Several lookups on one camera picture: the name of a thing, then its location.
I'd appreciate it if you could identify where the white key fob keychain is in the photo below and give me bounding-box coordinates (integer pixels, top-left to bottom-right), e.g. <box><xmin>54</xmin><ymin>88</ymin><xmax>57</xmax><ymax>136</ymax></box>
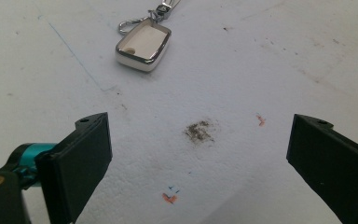
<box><xmin>115</xmin><ymin>0</ymin><xmax>181</xmax><ymax>73</ymax></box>

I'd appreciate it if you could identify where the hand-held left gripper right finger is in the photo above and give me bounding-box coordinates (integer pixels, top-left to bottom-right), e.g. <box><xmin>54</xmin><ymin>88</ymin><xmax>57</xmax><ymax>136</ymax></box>
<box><xmin>286</xmin><ymin>114</ymin><xmax>358</xmax><ymax>224</ymax></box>

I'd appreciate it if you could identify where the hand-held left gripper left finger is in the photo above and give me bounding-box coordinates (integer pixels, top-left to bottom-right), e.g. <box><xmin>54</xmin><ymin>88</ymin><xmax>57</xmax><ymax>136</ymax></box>
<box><xmin>35</xmin><ymin>112</ymin><xmax>113</xmax><ymax>224</ymax></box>

